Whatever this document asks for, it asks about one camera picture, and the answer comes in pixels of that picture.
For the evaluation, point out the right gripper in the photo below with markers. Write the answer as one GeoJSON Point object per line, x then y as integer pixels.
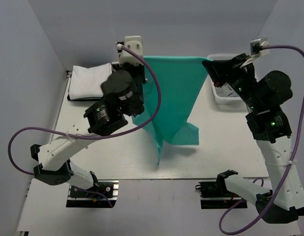
{"type": "Point", "coordinates": [223, 71]}

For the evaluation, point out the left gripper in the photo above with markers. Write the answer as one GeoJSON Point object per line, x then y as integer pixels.
{"type": "Point", "coordinates": [130, 66]}

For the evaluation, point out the teal t-shirt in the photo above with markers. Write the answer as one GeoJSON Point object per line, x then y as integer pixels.
{"type": "Point", "coordinates": [180, 80]}

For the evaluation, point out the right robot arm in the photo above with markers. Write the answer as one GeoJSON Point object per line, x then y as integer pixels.
{"type": "Point", "coordinates": [270, 128]}

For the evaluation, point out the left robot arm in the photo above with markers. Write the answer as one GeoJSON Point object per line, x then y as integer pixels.
{"type": "Point", "coordinates": [54, 167]}

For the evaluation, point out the grey t-shirt in basket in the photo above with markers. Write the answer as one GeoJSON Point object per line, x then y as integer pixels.
{"type": "Point", "coordinates": [225, 91]}

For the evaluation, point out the white plastic basket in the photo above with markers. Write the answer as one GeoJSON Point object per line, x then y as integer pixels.
{"type": "Point", "coordinates": [224, 100]}

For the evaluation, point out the folded dark t-shirt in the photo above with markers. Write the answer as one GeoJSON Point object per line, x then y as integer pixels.
{"type": "Point", "coordinates": [84, 99]}

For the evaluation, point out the folded white t-shirt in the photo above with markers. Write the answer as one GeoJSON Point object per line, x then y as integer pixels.
{"type": "Point", "coordinates": [86, 82]}

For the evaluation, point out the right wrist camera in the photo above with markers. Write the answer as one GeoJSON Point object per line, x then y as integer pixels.
{"type": "Point", "coordinates": [256, 47]}

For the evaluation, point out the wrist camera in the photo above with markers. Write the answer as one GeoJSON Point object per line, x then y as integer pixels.
{"type": "Point", "coordinates": [256, 47]}
{"type": "Point", "coordinates": [134, 44]}

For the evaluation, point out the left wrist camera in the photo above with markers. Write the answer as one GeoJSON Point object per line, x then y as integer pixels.
{"type": "Point", "coordinates": [134, 44]}

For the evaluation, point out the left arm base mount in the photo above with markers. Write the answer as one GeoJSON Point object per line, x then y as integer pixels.
{"type": "Point", "coordinates": [102, 196]}

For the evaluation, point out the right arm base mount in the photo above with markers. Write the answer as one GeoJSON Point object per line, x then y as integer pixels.
{"type": "Point", "coordinates": [212, 198]}

